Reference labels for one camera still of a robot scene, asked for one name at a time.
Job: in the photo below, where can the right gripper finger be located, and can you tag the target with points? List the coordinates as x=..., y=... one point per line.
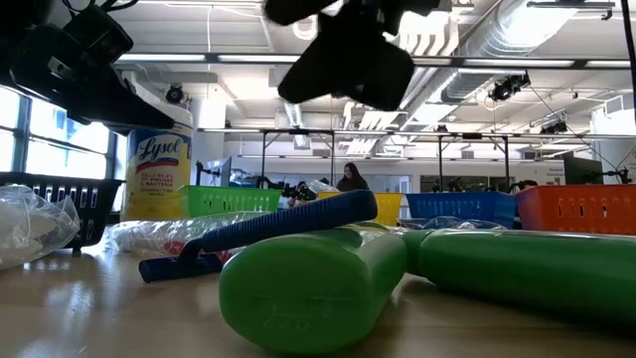
x=293, y=10
x=323, y=74

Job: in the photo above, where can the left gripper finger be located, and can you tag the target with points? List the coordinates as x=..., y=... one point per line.
x=119, y=97
x=109, y=122

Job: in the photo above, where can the black plastic basket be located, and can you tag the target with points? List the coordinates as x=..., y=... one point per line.
x=64, y=194

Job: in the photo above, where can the white toothbrush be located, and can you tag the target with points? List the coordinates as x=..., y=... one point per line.
x=323, y=186

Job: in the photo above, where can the white item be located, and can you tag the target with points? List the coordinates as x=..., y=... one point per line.
x=149, y=236

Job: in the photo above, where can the clear plastic bag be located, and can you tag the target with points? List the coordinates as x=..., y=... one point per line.
x=30, y=224

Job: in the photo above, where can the green plastic basket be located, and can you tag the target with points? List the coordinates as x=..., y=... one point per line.
x=223, y=200

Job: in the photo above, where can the blue plastic razor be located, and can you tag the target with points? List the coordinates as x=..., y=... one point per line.
x=298, y=216

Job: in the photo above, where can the purple toothbrush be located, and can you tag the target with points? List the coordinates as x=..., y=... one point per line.
x=447, y=224

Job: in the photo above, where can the black background robot arm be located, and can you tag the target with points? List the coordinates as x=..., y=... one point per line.
x=278, y=183

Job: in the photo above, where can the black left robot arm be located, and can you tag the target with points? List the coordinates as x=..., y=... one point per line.
x=20, y=25

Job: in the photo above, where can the black ceiling spotlight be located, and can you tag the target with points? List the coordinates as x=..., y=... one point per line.
x=174, y=94

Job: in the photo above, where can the white ceiling light fixture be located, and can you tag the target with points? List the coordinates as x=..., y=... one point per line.
x=432, y=30

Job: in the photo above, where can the Lysol wipes canister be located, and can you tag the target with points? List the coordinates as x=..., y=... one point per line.
x=156, y=169

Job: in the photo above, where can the black overhead light bar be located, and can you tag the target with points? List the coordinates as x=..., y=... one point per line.
x=211, y=58

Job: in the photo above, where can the person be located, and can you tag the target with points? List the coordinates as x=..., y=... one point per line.
x=352, y=180
x=526, y=185
x=457, y=186

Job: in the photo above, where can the grey monitor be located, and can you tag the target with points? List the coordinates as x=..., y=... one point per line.
x=221, y=171

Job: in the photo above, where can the yellow plastic basket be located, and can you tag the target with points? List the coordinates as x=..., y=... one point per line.
x=390, y=209

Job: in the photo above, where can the blue plastic basket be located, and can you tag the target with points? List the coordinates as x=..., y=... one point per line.
x=462, y=205

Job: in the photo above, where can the black monitor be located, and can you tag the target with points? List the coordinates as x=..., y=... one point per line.
x=584, y=171

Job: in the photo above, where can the orange plastic basket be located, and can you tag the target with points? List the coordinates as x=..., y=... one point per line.
x=576, y=209

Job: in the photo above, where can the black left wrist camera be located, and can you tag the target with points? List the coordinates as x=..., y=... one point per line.
x=99, y=35

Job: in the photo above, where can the black background rig frame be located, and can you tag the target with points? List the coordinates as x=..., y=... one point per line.
x=440, y=164
x=263, y=159

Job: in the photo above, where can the black hanging camera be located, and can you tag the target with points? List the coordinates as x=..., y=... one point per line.
x=507, y=88
x=554, y=127

